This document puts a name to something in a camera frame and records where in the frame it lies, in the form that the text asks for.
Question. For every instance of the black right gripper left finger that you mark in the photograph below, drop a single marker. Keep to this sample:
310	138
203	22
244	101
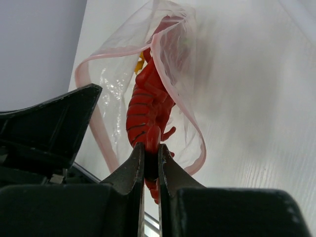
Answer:
113	207

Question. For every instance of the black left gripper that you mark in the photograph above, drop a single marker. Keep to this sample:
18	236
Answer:
39	144

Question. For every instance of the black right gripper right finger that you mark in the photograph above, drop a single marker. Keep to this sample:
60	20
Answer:
189	209

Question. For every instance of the clear zip top bag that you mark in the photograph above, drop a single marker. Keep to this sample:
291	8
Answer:
170	30

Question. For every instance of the red toy lobster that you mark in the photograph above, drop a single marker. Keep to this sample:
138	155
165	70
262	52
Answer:
148	112

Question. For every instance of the orange toy food piece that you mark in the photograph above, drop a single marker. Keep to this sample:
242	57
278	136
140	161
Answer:
140	63

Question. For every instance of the aluminium mounting rail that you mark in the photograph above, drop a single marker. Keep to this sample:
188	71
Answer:
151	226

